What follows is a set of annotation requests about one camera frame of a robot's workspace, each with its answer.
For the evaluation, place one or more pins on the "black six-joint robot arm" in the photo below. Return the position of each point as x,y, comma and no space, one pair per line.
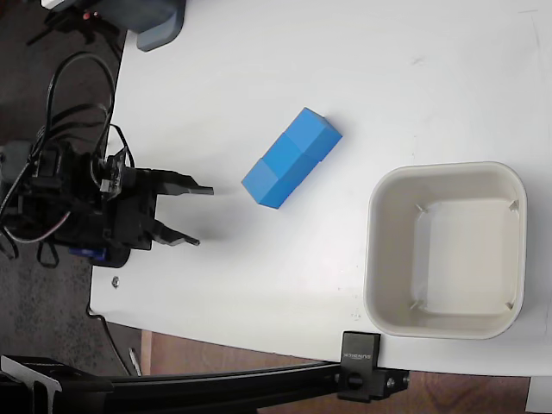
77,207

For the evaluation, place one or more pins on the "blue-gray plastic base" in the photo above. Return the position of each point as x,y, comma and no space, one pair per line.
155,21

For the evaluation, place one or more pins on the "white square bin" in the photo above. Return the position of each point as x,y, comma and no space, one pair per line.
448,250

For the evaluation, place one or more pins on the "black tripod stand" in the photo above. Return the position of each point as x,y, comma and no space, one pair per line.
69,26

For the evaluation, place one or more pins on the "white device edge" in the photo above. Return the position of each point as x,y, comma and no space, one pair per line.
56,3

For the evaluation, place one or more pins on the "small camera circuit board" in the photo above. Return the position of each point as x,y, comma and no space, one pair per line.
114,172

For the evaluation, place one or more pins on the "black table clamp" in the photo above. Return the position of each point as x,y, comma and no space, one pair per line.
360,366

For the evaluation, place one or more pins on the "black aluminium stand rail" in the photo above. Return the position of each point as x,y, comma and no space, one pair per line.
194,386

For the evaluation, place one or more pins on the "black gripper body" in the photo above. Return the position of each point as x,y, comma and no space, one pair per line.
133,207

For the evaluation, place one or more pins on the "small white pen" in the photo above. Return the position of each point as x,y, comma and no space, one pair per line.
135,361

